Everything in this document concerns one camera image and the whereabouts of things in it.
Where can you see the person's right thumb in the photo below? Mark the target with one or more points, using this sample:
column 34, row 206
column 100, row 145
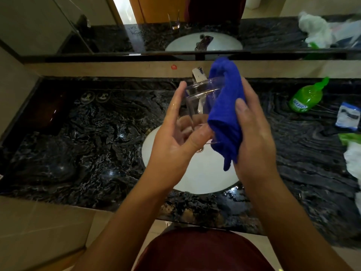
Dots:
column 241, row 117

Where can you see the person's left hand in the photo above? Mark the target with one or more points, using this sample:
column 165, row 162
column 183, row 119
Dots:
column 166, row 155

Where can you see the person's right forearm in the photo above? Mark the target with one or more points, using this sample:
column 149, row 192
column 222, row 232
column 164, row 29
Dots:
column 287, row 228

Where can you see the chrome sink faucet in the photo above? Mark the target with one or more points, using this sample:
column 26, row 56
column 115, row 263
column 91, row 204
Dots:
column 198, row 75

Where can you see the green squeeze bottle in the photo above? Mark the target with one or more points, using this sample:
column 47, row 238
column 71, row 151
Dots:
column 306, row 97

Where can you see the blue and white packet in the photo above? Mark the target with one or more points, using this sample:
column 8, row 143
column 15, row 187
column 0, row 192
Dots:
column 348, row 117

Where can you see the person's left forearm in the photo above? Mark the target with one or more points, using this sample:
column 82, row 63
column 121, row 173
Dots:
column 127, row 228

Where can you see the white oval sink basin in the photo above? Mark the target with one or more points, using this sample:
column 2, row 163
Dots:
column 204, row 174

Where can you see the small round dark cap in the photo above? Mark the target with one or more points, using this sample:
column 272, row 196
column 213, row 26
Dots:
column 87, row 97
column 103, row 96

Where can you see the green plastic bag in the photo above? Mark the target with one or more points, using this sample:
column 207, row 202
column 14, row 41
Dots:
column 349, row 138

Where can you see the person's right hand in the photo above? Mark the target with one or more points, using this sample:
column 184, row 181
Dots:
column 256, row 149

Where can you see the person's left thumb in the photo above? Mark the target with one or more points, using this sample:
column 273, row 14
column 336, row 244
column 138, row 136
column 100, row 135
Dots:
column 198, row 142

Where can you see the metal sink drain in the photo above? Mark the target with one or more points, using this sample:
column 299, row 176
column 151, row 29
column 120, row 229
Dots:
column 200, row 149

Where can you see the wall mirror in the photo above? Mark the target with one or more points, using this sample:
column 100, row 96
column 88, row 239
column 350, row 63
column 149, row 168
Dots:
column 42, row 25

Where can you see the blue microfibre cloth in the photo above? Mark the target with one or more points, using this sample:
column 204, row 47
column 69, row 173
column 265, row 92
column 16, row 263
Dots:
column 225, row 115

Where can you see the white plastic bag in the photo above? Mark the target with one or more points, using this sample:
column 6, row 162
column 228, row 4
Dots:
column 354, row 160

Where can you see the person's maroon shirt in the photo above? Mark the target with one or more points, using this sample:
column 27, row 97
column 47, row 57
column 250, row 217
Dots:
column 203, row 251

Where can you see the clear drinking glass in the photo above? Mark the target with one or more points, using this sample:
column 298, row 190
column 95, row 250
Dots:
column 197, row 93

